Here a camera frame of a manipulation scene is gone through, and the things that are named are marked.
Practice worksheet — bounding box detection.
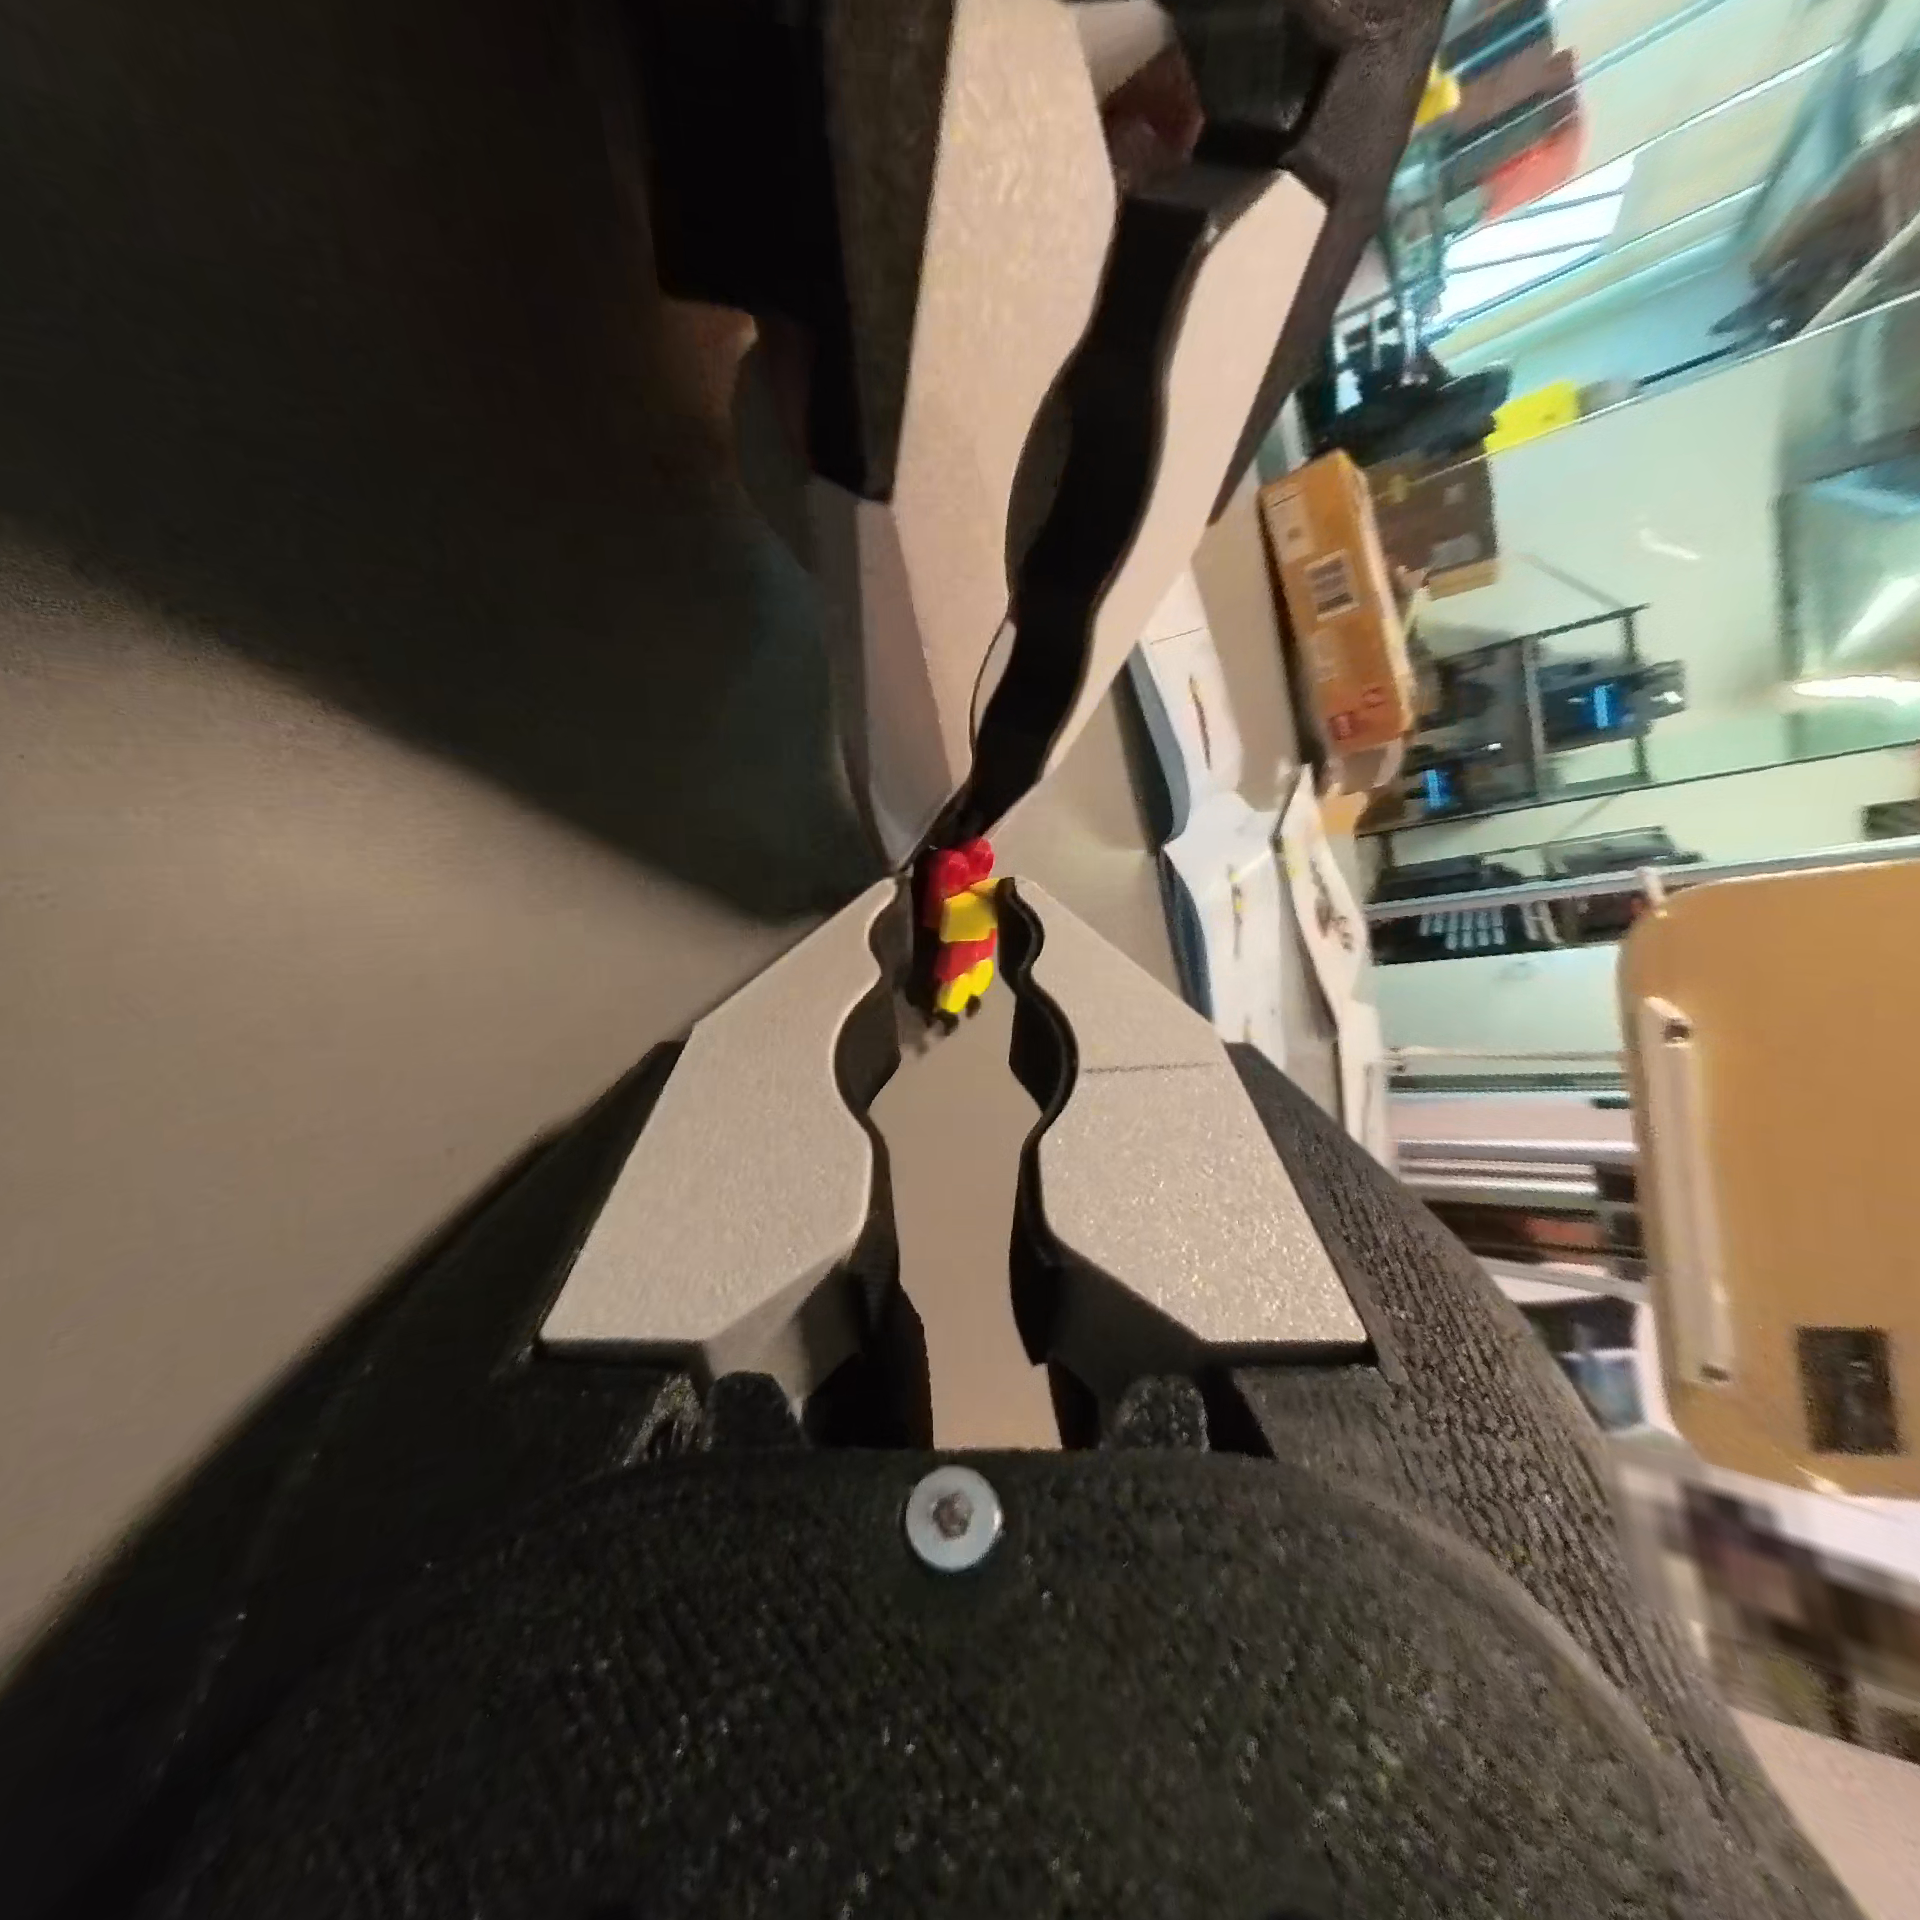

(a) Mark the cardboard lego box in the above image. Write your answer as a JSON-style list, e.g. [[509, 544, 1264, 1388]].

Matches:
[[1256, 451, 1420, 793]]

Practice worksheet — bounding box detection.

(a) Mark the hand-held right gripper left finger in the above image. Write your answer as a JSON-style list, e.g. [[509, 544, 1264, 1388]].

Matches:
[[536, 877, 910, 1374]]

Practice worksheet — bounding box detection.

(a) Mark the light blue instruction booklet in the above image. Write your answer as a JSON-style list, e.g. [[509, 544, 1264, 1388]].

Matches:
[[1124, 614, 1251, 1025]]

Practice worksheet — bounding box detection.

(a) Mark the black red yellow lego assembly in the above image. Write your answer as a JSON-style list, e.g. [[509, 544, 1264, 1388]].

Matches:
[[908, 836, 1003, 1040]]

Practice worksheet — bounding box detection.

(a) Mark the white picture-cover instruction booklet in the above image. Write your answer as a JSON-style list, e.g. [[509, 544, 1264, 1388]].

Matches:
[[1276, 765, 1375, 1040]]

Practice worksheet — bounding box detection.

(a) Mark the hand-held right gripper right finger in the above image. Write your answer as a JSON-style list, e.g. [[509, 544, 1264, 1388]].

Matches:
[[1002, 877, 1374, 1369]]

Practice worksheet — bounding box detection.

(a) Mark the metal storage shelf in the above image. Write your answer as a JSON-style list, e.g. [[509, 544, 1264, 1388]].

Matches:
[[1367, 826, 1704, 965]]

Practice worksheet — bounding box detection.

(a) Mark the person's left hand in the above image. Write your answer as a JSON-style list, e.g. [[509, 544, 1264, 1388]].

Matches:
[[1099, 41, 1211, 209]]

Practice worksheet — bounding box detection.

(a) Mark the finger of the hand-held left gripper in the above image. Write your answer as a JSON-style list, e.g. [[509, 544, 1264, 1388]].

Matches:
[[957, 166, 1335, 840], [808, 0, 1124, 876]]

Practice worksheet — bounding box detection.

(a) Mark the black equipment cart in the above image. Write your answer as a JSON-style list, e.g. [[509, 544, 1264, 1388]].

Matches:
[[1411, 608, 1688, 819]]

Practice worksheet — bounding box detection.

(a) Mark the orange storage case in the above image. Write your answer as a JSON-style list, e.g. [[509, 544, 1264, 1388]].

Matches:
[[1476, 53, 1592, 227]]

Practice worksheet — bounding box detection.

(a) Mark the brown cardboard box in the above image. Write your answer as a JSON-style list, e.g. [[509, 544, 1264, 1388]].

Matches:
[[1365, 457, 1502, 601]]

